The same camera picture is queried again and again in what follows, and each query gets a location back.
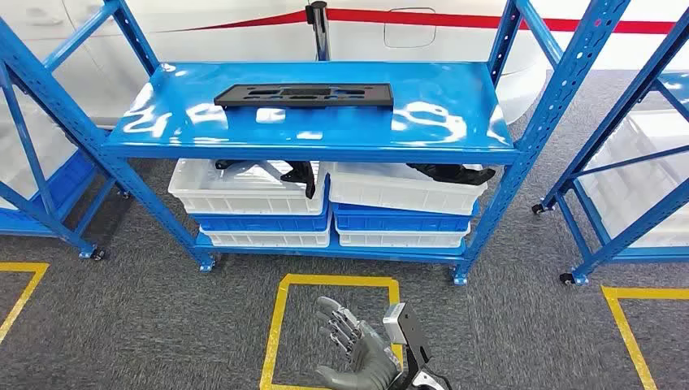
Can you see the red barrier belt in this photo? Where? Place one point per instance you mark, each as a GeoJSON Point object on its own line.
{"type": "Point", "coordinates": [269, 20]}
{"type": "Point", "coordinates": [457, 20]}

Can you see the white car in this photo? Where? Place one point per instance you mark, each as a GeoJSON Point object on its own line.
{"type": "Point", "coordinates": [215, 43]}

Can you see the black curved plastic part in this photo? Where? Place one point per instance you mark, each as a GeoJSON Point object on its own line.
{"type": "Point", "coordinates": [452, 173]}

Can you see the long black plastic frame part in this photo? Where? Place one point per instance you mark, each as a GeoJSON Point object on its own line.
{"type": "Point", "coordinates": [377, 97]}

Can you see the translucent white storage bin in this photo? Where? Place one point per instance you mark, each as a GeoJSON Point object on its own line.
{"type": "Point", "coordinates": [635, 183]}
{"type": "Point", "coordinates": [21, 156]}

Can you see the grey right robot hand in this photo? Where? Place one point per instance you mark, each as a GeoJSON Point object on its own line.
{"type": "Point", "coordinates": [366, 358]}

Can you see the blue steel shelf rack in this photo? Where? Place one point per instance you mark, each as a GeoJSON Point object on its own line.
{"type": "Point", "coordinates": [323, 129]}
{"type": "Point", "coordinates": [64, 183]}
{"type": "Point", "coordinates": [646, 220]}

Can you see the yellow floor tape square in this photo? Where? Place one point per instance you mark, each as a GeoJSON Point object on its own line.
{"type": "Point", "coordinates": [24, 267]}
{"type": "Point", "coordinates": [339, 280]}
{"type": "Point", "coordinates": [646, 293]}

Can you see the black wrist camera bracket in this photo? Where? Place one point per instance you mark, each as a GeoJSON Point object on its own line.
{"type": "Point", "coordinates": [417, 339]}

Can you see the black stanchion post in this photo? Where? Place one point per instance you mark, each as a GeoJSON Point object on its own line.
{"type": "Point", "coordinates": [320, 32]}

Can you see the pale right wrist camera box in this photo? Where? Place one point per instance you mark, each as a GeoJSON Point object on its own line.
{"type": "Point", "coordinates": [394, 325]}

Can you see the black angled plastic part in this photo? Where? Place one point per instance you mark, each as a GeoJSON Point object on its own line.
{"type": "Point", "coordinates": [304, 175]}

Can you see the white plastic storage bin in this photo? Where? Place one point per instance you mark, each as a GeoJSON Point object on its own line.
{"type": "Point", "coordinates": [242, 202]}
{"type": "Point", "coordinates": [269, 239]}
{"type": "Point", "coordinates": [398, 196]}
{"type": "Point", "coordinates": [398, 239]}

